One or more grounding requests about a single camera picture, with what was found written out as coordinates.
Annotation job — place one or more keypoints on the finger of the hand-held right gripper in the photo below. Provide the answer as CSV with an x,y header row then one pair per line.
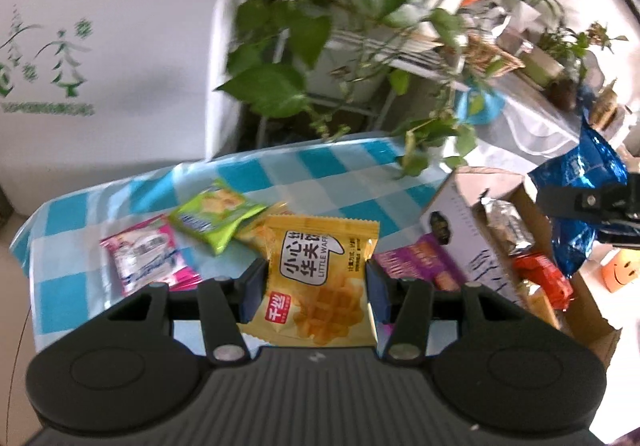
x,y
620,232
565,203

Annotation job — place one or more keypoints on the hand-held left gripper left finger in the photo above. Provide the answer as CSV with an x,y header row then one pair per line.
x,y
252,288

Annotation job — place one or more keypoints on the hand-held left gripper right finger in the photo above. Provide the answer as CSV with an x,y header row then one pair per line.
x,y
377,297

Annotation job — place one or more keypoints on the blue foil snack bag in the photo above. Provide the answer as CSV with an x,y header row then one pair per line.
x,y
575,170

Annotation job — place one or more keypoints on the purple snack bag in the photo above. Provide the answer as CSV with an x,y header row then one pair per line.
x,y
410,261

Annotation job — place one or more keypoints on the orange snack packet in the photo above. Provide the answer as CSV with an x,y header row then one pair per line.
x,y
254,233

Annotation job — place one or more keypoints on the yellow waffle snack packet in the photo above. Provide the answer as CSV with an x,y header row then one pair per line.
x,y
320,276

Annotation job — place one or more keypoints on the silver foil snack packet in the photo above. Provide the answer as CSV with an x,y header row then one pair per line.
x,y
505,226

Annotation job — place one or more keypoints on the red snack bag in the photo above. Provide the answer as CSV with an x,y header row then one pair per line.
x,y
542,276

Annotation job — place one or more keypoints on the green snack packet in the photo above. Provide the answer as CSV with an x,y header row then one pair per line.
x,y
215,216

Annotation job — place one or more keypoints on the large yellow chip bag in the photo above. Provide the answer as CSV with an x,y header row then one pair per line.
x,y
537,302

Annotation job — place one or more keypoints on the cardboard box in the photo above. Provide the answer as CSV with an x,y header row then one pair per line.
x,y
470,246

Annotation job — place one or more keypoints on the pink snack packet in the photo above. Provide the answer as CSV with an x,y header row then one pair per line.
x,y
145,256

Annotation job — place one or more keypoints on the orange smiley cup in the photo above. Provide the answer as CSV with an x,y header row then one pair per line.
x,y
620,271

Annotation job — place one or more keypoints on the translucent printed table cover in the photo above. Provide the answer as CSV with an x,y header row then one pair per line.
x,y
530,125

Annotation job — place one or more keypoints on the brown labelled bottle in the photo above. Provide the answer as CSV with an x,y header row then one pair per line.
x,y
605,108

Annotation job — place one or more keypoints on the brown teapot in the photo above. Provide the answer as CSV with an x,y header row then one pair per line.
x,y
562,93

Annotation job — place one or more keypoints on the small potted plant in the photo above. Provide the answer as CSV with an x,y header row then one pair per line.
x,y
580,43

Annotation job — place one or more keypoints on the wicker basket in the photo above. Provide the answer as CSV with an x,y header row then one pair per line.
x,y
487,55

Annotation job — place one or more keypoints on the blue checked tablecloth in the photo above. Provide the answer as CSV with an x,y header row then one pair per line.
x,y
100,206

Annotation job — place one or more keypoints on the green pothos plant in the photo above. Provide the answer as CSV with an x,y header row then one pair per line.
x,y
280,85

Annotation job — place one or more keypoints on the white planter box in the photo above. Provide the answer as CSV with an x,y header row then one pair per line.
x,y
340,70

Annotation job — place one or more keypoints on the white plant rack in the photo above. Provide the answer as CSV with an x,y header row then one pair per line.
x,y
350,38

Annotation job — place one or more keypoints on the white refrigerator with tree print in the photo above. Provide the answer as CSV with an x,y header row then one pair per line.
x,y
125,50

